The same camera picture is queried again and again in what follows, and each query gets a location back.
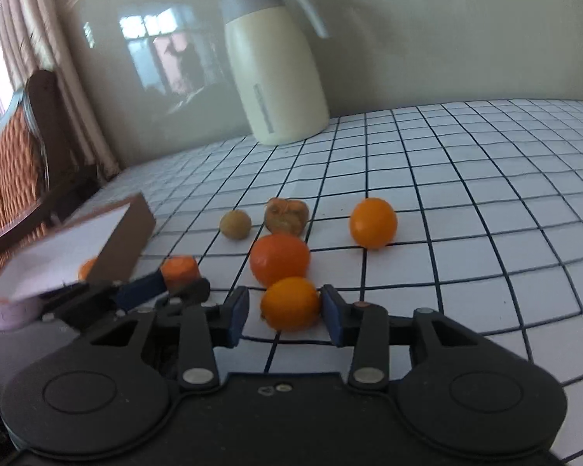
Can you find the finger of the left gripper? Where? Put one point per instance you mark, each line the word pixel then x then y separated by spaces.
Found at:
pixel 133 294

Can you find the orange tangerine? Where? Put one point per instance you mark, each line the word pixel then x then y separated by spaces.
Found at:
pixel 179 271
pixel 86 268
pixel 279 256
pixel 373 223
pixel 291 304

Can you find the checkered white tablecloth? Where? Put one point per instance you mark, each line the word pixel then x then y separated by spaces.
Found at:
pixel 474 209

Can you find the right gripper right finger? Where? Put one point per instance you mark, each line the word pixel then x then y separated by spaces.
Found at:
pixel 440 349

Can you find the wooden wicker sofa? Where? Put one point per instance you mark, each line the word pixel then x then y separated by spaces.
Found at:
pixel 44 176

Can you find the beige curtain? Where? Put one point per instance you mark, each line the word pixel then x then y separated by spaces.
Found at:
pixel 32 39

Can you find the shrivelled orange fruit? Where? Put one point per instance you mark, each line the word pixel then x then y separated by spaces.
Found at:
pixel 286 216

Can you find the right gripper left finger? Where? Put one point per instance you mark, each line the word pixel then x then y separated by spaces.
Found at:
pixel 178 337

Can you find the small brown kiwi fruit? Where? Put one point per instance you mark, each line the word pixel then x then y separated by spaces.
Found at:
pixel 235 225

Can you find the person left hand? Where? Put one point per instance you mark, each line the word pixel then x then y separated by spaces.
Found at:
pixel 15 315

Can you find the white cardboard box tray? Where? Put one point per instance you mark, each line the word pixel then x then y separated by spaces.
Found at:
pixel 113 237

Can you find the cream thermos jug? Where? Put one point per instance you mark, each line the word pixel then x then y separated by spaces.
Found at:
pixel 274 69

